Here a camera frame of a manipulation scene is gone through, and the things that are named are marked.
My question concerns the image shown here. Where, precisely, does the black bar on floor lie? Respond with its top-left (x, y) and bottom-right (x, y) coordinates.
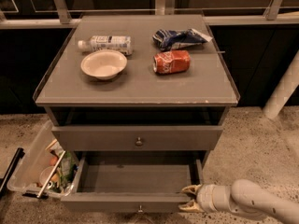
top-left (0, 147), bottom-right (24, 199)

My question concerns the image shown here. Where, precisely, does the red soda can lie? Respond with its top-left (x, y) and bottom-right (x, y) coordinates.
top-left (153, 50), bottom-right (191, 75)

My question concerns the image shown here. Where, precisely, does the clear plastic storage bin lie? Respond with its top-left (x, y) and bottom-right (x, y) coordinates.
top-left (7, 121), bottom-right (74, 199)

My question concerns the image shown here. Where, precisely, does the grey top drawer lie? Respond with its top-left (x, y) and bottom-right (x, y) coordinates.
top-left (52, 125), bottom-right (222, 151)

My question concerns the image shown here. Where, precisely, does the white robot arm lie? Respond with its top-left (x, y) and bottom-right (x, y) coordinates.
top-left (178, 51), bottom-right (299, 224)

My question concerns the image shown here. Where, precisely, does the metal railing frame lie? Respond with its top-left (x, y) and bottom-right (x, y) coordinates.
top-left (0, 0), bottom-right (299, 29)

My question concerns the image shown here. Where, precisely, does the grey drawer cabinet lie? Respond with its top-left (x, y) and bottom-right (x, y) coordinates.
top-left (32, 14), bottom-right (241, 161)

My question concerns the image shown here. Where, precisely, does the blue crumpled chip bag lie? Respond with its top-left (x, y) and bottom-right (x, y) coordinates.
top-left (152, 29), bottom-right (212, 51)

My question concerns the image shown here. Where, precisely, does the white cup in bin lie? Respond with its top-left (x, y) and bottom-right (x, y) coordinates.
top-left (39, 166), bottom-right (59, 187)

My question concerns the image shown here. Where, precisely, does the white plastic bottle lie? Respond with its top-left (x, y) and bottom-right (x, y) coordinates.
top-left (78, 35), bottom-right (133, 56)

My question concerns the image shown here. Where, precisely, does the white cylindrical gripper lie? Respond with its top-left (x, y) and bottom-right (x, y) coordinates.
top-left (178, 184), bottom-right (232, 213)

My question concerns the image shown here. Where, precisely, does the green packet in bin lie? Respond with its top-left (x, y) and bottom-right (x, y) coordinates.
top-left (59, 151), bottom-right (77, 183)

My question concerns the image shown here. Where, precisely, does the grey drawer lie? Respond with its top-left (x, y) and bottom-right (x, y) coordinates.
top-left (62, 151), bottom-right (203, 213)
top-left (52, 125), bottom-right (222, 151)

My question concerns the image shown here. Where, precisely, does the white bowl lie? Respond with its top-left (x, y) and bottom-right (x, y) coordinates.
top-left (80, 49), bottom-right (127, 80)

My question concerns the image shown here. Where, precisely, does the orange fruit in bin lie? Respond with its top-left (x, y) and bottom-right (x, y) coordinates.
top-left (50, 156), bottom-right (58, 166)

